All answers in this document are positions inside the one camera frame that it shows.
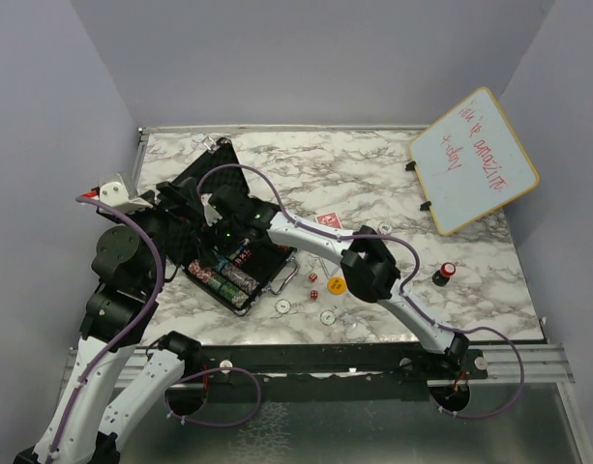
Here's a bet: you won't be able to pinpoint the white poker chip middle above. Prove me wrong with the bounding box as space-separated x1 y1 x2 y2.
320 310 336 326

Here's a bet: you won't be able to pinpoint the black foam-lined poker case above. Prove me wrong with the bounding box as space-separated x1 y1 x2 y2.
156 137 299 316

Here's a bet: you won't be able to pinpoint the white dry-erase board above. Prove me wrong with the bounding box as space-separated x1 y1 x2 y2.
405 87 540 236

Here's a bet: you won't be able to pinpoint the clear dealer button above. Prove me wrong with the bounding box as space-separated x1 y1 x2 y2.
337 312 358 334

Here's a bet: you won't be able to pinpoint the red dice in case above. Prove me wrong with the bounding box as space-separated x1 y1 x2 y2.
233 248 252 267

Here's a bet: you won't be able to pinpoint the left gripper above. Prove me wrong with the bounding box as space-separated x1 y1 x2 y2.
114 176 204 288

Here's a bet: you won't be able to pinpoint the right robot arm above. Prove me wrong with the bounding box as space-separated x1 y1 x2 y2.
198 186 469 378

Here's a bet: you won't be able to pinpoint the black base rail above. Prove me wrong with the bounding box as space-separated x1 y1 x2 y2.
150 332 488 403

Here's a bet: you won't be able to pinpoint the light blue poker chip stack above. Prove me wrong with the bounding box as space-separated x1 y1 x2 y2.
214 258 229 272

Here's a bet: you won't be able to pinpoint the red playing card deck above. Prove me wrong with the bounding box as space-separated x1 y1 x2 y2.
315 213 342 229

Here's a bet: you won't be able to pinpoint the orange big blind button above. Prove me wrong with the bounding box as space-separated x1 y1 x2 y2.
327 276 347 295

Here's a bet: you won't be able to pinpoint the grey poker chip stack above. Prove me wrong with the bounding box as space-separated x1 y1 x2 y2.
377 221 393 235

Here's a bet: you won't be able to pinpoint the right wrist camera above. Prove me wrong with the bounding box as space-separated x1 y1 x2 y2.
200 193 222 227

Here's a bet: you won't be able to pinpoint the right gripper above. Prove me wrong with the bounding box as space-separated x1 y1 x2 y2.
192 215 246 270

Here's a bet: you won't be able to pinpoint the white poker chip left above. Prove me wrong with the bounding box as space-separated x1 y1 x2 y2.
275 299 291 314

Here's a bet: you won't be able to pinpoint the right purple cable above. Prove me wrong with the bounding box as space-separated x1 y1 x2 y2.
196 162 525 421

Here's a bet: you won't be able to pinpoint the blue tan chip row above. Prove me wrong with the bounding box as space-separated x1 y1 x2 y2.
220 262 259 295

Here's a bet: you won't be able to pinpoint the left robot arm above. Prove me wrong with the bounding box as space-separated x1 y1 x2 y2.
15 176 203 463

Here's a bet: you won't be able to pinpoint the red white poker chip stack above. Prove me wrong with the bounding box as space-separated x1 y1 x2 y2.
188 259 214 284

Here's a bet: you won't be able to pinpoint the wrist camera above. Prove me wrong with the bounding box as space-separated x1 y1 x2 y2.
200 193 222 227
81 173 154 215

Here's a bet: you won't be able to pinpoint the clear triangular card cutter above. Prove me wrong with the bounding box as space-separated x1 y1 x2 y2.
319 258 339 278

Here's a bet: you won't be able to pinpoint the green grey chip row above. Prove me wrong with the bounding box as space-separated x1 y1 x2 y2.
207 273 249 310

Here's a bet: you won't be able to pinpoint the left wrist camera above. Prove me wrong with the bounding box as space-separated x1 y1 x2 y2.
81 173 154 215

